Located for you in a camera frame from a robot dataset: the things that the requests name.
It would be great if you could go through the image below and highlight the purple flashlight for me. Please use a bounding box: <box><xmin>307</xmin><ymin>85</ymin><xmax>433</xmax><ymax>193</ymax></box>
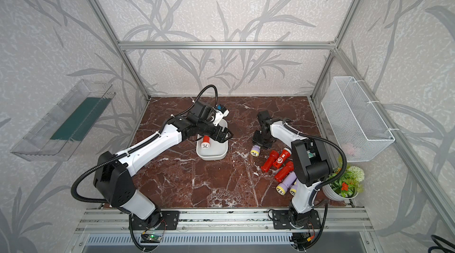
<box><xmin>289</xmin><ymin>182</ymin><xmax>297</xmax><ymax>196</ymax></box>
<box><xmin>276</xmin><ymin>171</ymin><xmax>297</xmax><ymax>196</ymax></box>
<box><xmin>250</xmin><ymin>145</ymin><xmax>261</xmax><ymax>157</ymax></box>

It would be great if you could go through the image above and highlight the white plastic storage box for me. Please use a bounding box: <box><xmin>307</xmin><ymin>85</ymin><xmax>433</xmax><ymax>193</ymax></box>
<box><xmin>196</xmin><ymin>139</ymin><xmax>229</xmax><ymax>161</ymax></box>

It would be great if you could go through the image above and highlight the red flashlight long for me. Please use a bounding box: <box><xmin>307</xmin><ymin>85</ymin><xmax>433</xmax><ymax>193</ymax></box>
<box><xmin>261</xmin><ymin>150</ymin><xmax>279</xmax><ymax>172</ymax></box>

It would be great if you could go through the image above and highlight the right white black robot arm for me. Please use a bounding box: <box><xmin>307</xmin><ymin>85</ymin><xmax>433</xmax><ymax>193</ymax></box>
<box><xmin>251</xmin><ymin>111</ymin><xmax>347</xmax><ymax>225</ymax></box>

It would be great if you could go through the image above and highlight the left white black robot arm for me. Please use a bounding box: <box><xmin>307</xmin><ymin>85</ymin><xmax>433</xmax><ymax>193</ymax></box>
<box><xmin>71</xmin><ymin>98</ymin><xmax>233</xmax><ymax>221</ymax></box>

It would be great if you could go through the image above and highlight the red flashlight with logo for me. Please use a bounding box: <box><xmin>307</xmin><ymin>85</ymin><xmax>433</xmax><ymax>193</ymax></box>
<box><xmin>273</xmin><ymin>148</ymin><xmax>291</xmax><ymax>169</ymax></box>

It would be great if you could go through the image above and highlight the potted artificial flower plant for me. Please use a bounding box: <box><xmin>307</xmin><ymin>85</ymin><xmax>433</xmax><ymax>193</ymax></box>
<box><xmin>322</xmin><ymin>164</ymin><xmax>365</xmax><ymax>203</ymax></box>

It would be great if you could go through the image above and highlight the green shelf liner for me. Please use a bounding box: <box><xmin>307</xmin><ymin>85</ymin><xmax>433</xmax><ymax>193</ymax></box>
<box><xmin>50</xmin><ymin>97</ymin><xmax>111</xmax><ymax>142</ymax></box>

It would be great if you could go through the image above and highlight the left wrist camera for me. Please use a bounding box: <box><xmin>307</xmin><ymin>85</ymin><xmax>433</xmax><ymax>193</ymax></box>
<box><xmin>213</xmin><ymin>104</ymin><xmax>229</xmax><ymax>126</ymax></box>

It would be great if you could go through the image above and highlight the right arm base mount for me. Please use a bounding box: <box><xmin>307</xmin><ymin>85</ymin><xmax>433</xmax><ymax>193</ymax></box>
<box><xmin>270</xmin><ymin>209</ymin><xmax>322</xmax><ymax>230</ymax></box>

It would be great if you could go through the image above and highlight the white wire mesh basket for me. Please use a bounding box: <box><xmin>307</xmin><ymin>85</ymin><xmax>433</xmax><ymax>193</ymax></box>
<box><xmin>322</xmin><ymin>77</ymin><xmax>395</xmax><ymax>163</ymax></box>

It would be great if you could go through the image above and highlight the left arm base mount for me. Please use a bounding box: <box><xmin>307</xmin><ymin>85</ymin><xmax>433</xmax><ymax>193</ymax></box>
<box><xmin>129</xmin><ymin>209</ymin><xmax>180</xmax><ymax>231</ymax></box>

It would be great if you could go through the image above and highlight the aluminium front rail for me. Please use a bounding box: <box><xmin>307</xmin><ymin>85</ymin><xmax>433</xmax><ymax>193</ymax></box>
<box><xmin>74</xmin><ymin>207</ymin><xmax>374</xmax><ymax>234</ymax></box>

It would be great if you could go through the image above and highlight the clear plastic wall shelf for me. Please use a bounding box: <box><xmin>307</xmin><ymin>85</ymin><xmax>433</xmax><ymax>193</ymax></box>
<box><xmin>11</xmin><ymin>80</ymin><xmax>116</xmax><ymax>162</ymax></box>

